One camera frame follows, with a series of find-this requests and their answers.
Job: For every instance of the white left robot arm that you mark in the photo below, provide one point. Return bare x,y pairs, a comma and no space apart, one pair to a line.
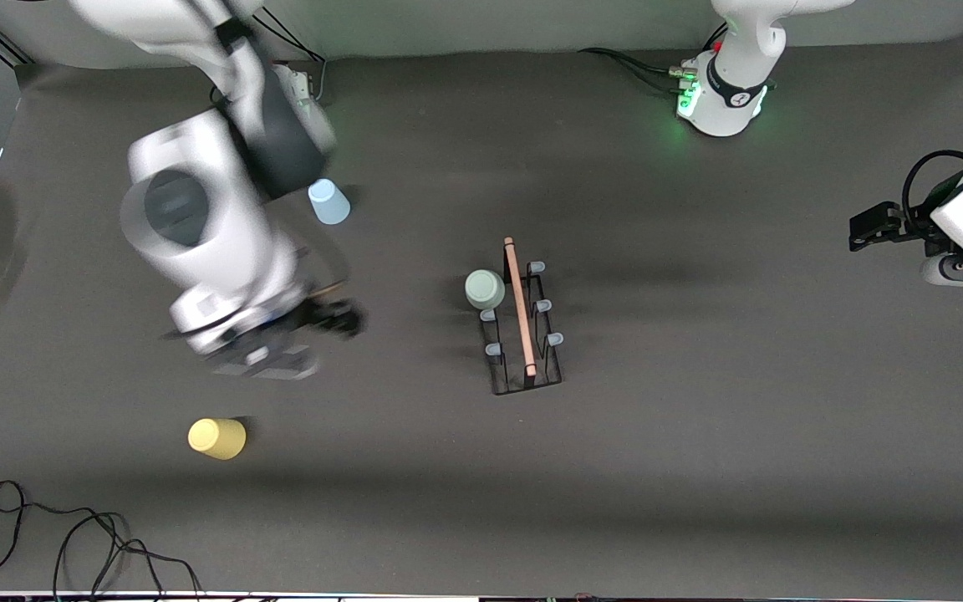
732,92

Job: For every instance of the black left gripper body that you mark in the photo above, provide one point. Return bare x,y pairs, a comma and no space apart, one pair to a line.
905,227

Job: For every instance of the light blue plastic cup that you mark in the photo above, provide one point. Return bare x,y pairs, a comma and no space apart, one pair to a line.
329,205

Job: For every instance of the yellow plastic cup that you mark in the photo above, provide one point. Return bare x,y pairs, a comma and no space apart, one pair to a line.
216,438

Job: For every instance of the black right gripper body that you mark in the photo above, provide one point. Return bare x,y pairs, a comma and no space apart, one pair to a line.
320,316

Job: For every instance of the pale green plastic cup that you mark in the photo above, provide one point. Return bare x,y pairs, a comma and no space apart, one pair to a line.
485,290

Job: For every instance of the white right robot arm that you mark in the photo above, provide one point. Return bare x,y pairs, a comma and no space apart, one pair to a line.
214,242

